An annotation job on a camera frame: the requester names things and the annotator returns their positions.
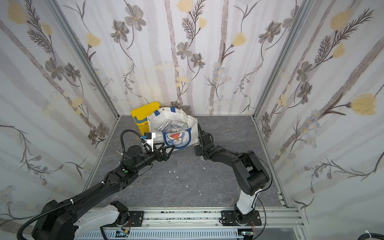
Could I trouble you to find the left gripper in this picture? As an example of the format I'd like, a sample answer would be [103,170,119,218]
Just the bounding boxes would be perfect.
[133,140,175,174]

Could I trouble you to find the aluminium front rail frame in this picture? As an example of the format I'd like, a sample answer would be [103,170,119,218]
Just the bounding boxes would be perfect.
[75,206,310,240]

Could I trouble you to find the yellow plastic lidded box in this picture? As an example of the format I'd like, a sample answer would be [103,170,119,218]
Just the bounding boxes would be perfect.
[131,102,161,135]

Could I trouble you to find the right arm mounting base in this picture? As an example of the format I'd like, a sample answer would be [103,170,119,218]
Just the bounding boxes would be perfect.
[219,210,262,227]

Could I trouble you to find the clear long compass case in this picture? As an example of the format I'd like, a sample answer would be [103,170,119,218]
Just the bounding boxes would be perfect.
[156,120,188,133]

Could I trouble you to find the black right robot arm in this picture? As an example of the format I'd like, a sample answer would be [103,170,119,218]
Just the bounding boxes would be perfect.
[194,125,273,226]

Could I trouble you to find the white canvas cartoon tote bag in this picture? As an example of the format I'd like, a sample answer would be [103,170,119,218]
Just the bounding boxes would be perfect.
[148,107,199,150]

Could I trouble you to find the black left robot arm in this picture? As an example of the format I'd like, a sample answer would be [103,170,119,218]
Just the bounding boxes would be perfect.
[17,130,175,240]

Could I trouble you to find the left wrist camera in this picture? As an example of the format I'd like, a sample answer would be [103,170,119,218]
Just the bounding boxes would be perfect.
[142,133,156,153]

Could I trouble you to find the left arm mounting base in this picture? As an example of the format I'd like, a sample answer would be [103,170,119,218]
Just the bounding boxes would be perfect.
[110,201,144,228]

